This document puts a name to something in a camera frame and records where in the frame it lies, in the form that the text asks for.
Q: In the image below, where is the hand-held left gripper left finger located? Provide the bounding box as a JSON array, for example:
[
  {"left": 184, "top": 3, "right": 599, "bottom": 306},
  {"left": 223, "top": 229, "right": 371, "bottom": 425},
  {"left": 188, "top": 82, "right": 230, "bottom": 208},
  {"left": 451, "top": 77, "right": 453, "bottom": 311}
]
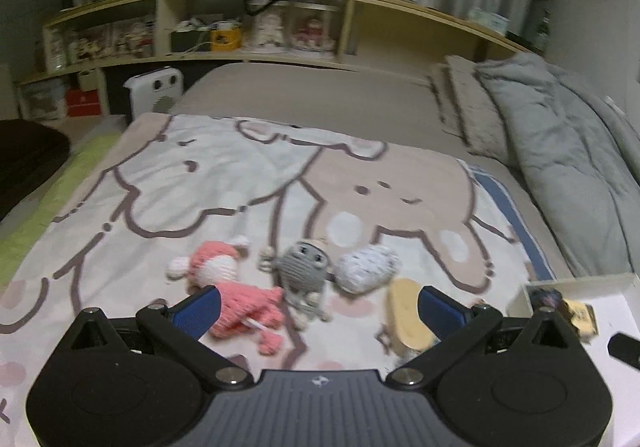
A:
[{"left": 65, "top": 286, "right": 253, "bottom": 390}]

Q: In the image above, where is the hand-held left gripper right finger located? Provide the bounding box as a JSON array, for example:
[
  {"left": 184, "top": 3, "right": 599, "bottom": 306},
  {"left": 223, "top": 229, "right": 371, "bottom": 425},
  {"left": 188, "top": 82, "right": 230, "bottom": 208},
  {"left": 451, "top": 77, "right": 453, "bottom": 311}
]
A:
[{"left": 387, "top": 285, "right": 586, "bottom": 390}]

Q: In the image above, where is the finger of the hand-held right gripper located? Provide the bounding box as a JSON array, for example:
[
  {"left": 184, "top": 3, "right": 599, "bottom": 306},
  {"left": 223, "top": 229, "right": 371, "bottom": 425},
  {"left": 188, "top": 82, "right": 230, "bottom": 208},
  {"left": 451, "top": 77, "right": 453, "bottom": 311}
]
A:
[{"left": 607, "top": 334, "right": 640, "bottom": 368}]

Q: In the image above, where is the white yarn ball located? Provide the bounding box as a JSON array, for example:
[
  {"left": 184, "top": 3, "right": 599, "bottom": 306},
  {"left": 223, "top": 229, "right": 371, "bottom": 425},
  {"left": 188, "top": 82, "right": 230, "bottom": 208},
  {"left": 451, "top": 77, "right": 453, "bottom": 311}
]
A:
[{"left": 334, "top": 244, "right": 401, "bottom": 297}]

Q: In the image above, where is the yellow crochet toy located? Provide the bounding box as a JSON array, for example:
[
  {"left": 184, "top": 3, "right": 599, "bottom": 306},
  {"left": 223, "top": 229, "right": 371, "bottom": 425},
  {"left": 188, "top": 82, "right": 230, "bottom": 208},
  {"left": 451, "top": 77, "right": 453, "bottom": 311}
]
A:
[{"left": 384, "top": 278, "right": 439, "bottom": 358}]

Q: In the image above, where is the pink crochet doll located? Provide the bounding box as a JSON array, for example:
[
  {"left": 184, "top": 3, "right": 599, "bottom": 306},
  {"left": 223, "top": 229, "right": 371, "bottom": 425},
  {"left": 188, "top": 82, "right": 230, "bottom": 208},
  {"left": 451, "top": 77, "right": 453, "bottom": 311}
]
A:
[{"left": 166, "top": 236, "right": 286, "bottom": 355}]

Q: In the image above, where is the yellow small toy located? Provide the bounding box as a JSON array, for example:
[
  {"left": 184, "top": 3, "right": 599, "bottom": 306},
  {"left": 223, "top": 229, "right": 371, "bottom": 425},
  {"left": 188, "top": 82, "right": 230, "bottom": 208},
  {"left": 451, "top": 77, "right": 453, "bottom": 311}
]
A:
[{"left": 560, "top": 299, "right": 599, "bottom": 339}]

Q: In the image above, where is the white cardboard box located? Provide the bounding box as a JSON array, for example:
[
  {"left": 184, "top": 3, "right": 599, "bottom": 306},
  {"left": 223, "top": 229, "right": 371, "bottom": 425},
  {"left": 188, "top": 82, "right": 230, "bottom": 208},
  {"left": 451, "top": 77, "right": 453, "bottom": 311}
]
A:
[{"left": 525, "top": 273, "right": 640, "bottom": 447}]

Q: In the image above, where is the dark crochet toy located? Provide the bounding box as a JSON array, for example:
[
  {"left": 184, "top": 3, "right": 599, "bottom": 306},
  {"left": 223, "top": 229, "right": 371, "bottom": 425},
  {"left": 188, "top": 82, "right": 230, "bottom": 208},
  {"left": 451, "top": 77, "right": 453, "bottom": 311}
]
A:
[{"left": 531, "top": 289, "right": 564, "bottom": 312}]

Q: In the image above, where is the grey crochet doll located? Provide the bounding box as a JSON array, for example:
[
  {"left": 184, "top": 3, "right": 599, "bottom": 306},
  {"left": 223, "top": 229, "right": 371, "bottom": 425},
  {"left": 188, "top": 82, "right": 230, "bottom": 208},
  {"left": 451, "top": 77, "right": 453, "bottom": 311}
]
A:
[{"left": 259, "top": 238, "right": 337, "bottom": 330}]

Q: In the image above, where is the printed cartoon blanket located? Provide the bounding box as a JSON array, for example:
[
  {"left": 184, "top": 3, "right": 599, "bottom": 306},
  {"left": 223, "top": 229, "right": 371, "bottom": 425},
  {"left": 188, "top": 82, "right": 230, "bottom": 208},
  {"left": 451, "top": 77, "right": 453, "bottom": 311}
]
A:
[{"left": 0, "top": 113, "right": 557, "bottom": 434}]

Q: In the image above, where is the green cloth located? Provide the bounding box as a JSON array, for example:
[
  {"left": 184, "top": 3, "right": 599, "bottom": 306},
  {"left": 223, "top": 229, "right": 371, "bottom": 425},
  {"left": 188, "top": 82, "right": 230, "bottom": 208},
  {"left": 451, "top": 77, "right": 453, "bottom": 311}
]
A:
[{"left": 0, "top": 134, "right": 124, "bottom": 284}]

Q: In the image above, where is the large fuzzy beige pillow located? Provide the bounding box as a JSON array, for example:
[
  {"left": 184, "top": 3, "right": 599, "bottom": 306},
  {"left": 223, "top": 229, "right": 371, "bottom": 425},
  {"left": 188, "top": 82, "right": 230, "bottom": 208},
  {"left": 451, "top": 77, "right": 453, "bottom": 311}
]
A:
[{"left": 445, "top": 54, "right": 522, "bottom": 168}]

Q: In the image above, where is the grey comforter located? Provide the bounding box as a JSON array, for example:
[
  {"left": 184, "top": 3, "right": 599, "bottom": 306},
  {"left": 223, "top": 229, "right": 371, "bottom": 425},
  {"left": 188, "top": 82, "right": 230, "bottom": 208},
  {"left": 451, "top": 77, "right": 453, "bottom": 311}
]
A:
[{"left": 475, "top": 52, "right": 640, "bottom": 278}]

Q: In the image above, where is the small fuzzy beige pillow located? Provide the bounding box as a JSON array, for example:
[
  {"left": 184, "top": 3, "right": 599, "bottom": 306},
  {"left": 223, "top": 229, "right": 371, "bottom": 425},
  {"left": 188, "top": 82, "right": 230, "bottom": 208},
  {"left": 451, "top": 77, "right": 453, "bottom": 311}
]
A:
[{"left": 429, "top": 62, "right": 472, "bottom": 148}]

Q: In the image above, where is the white electric heater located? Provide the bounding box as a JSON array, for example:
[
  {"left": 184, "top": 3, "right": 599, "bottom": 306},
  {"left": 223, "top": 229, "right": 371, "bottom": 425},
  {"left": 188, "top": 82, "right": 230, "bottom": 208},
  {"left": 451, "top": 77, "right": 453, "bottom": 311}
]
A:
[{"left": 123, "top": 67, "right": 185, "bottom": 121}]

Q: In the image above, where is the black bag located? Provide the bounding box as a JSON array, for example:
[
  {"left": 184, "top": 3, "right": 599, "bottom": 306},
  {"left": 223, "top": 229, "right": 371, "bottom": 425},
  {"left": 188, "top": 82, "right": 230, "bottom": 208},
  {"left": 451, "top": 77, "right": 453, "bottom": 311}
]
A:
[{"left": 0, "top": 119, "right": 71, "bottom": 221}]

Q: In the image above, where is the red box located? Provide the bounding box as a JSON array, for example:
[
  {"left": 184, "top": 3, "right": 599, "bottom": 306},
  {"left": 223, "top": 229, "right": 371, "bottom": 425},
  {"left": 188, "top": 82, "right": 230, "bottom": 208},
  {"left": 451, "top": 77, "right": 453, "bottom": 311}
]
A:
[{"left": 66, "top": 88, "right": 104, "bottom": 118}]

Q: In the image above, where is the bed with beige sheet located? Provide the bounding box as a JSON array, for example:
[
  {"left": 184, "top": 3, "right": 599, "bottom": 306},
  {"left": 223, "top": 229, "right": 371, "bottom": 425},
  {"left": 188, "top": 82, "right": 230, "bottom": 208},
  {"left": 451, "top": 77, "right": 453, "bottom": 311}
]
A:
[{"left": 170, "top": 62, "right": 576, "bottom": 278}]

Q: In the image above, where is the small white box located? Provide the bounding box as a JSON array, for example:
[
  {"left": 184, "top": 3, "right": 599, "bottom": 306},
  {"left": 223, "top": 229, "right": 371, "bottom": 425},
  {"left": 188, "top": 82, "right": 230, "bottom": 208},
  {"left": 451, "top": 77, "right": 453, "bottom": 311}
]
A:
[{"left": 77, "top": 69, "right": 101, "bottom": 93}]

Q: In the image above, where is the clear plastic storage bin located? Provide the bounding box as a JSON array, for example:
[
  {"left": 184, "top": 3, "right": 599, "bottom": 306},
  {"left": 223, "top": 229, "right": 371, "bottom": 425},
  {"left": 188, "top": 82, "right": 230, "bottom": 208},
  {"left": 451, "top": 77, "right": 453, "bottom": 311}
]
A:
[{"left": 20, "top": 79, "right": 69, "bottom": 121}]

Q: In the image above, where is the black box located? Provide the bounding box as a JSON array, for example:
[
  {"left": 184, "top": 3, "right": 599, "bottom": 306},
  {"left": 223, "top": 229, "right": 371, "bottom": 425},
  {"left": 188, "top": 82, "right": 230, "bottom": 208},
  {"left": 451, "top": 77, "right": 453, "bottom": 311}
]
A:
[{"left": 170, "top": 29, "right": 212, "bottom": 53}]

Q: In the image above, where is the yellow container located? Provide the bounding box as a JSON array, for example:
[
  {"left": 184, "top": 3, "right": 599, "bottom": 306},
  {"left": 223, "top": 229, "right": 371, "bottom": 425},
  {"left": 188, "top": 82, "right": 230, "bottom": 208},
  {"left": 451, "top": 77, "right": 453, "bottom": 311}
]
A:
[{"left": 210, "top": 22, "right": 244, "bottom": 52}]

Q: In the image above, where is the row of figurine boxes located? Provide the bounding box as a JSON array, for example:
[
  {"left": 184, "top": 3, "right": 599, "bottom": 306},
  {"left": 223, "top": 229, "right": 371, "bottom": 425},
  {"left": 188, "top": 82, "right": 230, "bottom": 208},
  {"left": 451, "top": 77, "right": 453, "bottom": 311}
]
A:
[{"left": 45, "top": 18, "right": 157, "bottom": 68}]

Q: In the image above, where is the clear case with white doll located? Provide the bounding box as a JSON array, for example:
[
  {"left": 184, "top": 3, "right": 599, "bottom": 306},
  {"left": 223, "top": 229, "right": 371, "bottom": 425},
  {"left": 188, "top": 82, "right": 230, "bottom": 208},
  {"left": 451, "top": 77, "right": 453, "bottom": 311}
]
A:
[{"left": 250, "top": 2, "right": 292, "bottom": 50}]

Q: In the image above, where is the pale green box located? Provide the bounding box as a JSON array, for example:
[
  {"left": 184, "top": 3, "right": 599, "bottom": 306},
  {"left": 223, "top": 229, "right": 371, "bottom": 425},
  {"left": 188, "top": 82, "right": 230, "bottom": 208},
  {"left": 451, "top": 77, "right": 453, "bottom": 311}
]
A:
[{"left": 469, "top": 8, "right": 511, "bottom": 36}]

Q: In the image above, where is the wooden bedside shelf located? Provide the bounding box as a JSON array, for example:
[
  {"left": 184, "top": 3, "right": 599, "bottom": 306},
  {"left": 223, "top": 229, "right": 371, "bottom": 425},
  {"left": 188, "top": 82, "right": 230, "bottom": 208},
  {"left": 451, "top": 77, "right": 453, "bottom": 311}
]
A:
[{"left": 17, "top": 0, "right": 532, "bottom": 120}]

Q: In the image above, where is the green bottle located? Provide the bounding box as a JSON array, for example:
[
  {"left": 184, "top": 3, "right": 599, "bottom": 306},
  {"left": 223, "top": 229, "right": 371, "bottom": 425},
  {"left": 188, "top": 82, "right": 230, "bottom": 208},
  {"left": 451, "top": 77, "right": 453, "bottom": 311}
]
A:
[{"left": 534, "top": 9, "right": 552, "bottom": 52}]

